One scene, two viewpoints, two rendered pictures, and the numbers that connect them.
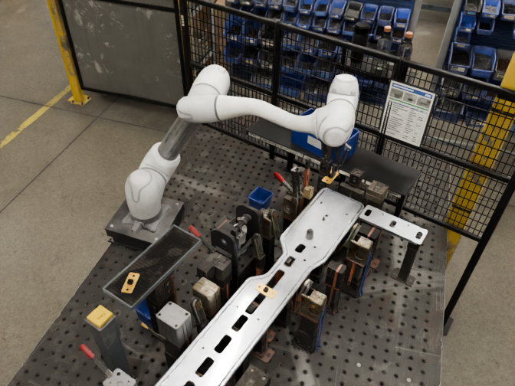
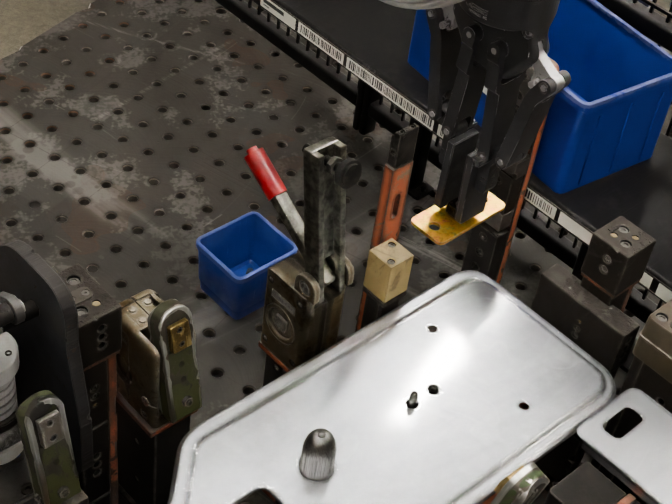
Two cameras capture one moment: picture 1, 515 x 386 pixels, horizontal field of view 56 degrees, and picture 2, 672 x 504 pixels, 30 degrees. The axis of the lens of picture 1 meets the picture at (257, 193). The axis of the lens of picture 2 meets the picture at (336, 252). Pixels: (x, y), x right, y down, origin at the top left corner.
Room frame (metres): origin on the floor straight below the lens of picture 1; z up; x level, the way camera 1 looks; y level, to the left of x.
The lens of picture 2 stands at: (0.67, -0.33, 1.94)
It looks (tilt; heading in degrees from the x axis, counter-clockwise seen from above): 43 degrees down; 9
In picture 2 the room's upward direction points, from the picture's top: 9 degrees clockwise
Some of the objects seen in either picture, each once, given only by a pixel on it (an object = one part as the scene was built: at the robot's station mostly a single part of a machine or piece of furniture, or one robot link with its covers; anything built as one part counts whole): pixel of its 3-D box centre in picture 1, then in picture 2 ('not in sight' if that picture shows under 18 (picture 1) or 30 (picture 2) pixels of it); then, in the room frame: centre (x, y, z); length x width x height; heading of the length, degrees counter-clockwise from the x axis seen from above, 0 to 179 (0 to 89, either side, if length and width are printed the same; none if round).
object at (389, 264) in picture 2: (305, 216); (369, 369); (1.62, -0.23, 0.88); 0.04 x 0.04 x 0.36; 57
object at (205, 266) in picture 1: (208, 296); not in sight; (1.14, 0.19, 0.90); 0.05 x 0.05 x 0.40; 57
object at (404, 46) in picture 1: (404, 53); not in sight; (2.03, -0.65, 1.53); 0.06 x 0.06 x 0.20
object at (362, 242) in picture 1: (355, 266); not in sight; (1.33, -0.44, 0.87); 0.12 x 0.09 x 0.35; 57
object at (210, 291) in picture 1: (209, 316); not in sight; (1.05, 0.18, 0.89); 0.13 x 0.11 x 0.38; 57
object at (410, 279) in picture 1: (409, 257); not in sight; (1.41, -0.70, 0.84); 0.11 x 0.06 x 0.29; 57
